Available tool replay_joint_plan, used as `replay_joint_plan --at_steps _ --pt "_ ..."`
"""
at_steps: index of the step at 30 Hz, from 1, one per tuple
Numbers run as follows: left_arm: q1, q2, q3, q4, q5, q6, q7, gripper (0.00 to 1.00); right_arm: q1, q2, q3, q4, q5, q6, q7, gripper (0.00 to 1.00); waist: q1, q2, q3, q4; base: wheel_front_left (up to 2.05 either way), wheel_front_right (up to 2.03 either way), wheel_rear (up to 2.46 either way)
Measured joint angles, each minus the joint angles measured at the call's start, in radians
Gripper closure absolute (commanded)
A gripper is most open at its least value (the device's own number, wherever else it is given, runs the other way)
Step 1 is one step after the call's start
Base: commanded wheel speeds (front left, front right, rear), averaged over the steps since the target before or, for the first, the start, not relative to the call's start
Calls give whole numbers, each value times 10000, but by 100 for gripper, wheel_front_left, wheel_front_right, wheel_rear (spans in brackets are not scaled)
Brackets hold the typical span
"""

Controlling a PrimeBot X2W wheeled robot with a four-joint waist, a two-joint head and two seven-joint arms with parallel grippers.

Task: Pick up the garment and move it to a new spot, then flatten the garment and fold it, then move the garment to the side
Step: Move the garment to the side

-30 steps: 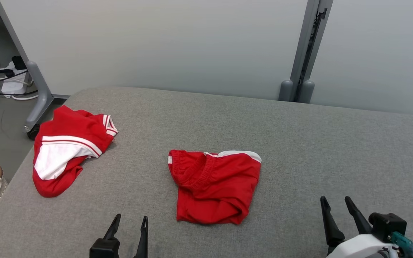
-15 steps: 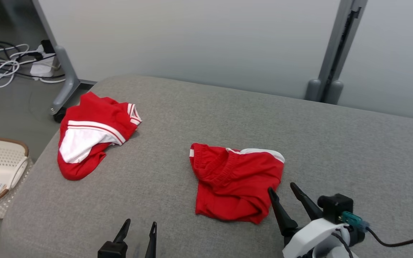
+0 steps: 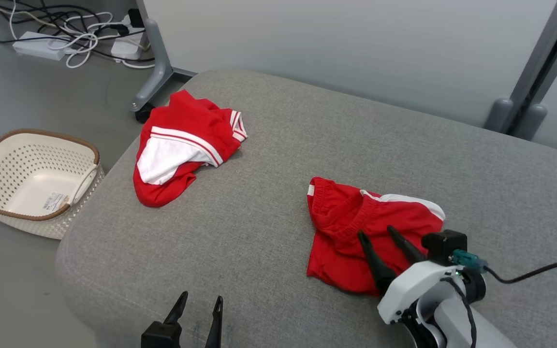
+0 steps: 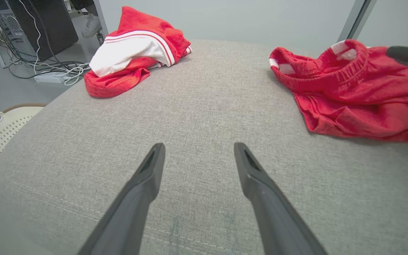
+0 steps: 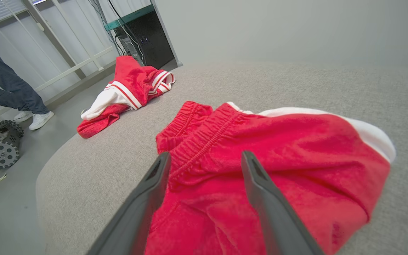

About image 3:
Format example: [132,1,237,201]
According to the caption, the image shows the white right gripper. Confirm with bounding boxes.
[357,225,460,325]

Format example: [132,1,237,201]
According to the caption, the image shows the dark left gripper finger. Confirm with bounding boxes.
[204,295,224,348]
[163,291,189,324]

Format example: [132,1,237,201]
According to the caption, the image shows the red shorts with white trim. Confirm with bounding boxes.
[306,176,446,297]

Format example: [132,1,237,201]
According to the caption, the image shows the red shirt with white stripes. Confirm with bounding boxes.
[132,89,249,208]

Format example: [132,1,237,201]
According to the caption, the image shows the cream perforated laundry basket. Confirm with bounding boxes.
[0,129,105,241]

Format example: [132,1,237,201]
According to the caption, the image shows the black caster wheel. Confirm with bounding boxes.
[135,103,156,124]

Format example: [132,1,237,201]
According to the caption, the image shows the grey partition leg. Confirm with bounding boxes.
[130,18,197,113]

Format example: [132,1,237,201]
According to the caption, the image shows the white power strip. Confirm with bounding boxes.
[12,31,74,61]

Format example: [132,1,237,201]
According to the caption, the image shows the black cable with teal connector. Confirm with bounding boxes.
[450,249,557,285]

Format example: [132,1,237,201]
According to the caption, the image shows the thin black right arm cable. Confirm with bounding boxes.
[440,276,478,348]

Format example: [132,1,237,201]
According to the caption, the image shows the grey partition post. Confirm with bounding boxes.
[484,0,557,141]

